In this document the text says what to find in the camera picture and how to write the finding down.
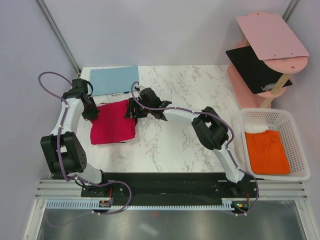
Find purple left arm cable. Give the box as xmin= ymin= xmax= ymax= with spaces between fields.
xmin=37 ymin=71 xmax=133 ymax=228

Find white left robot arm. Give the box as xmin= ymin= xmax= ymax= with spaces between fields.
xmin=40 ymin=88 xmax=110 ymax=197

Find aluminium frame rails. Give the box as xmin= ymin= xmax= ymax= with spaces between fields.
xmin=35 ymin=179 xmax=82 ymax=200

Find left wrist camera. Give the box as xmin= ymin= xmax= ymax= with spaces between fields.
xmin=72 ymin=78 xmax=94 ymax=96

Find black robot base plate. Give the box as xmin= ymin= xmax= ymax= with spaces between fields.
xmin=81 ymin=172 xmax=258 ymax=205

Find blue white pen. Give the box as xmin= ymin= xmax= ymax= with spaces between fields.
xmin=111 ymin=91 xmax=130 ymax=96

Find magenta t shirt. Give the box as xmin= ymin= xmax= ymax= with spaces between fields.
xmin=90 ymin=99 xmax=136 ymax=145

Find white slotted cable duct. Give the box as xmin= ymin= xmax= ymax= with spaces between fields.
xmin=45 ymin=199 xmax=236 ymax=211

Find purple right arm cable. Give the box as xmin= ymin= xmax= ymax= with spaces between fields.
xmin=130 ymin=80 xmax=261 ymax=217

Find orange t shirt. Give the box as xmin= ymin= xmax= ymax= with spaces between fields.
xmin=245 ymin=130 xmax=291 ymax=175

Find pink tiered shelf stand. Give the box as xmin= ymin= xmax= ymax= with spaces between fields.
xmin=227 ymin=12 xmax=310 ymax=109

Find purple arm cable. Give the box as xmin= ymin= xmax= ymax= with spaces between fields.
xmin=37 ymin=71 xmax=133 ymax=228
xmin=130 ymin=80 xmax=261 ymax=217

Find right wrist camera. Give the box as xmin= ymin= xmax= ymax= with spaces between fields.
xmin=136 ymin=86 xmax=162 ymax=108

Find white plastic basket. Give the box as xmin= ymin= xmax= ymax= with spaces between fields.
xmin=236 ymin=108 xmax=311 ymax=182

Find black board on shelf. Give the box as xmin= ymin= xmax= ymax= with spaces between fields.
xmin=225 ymin=46 xmax=283 ymax=94

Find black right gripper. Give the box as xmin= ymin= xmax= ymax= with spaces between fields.
xmin=123 ymin=97 xmax=153 ymax=119

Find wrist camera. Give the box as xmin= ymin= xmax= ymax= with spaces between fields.
xmin=72 ymin=78 xmax=94 ymax=96
xmin=136 ymin=86 xmax=162 ymax=108

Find light blue mat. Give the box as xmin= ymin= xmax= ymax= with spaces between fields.
xmin=89 ymin=66 xmax=140 ymax=96

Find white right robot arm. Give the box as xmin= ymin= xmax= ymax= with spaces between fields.
xmin=124 ymin=97 xmax=251 ymax=197

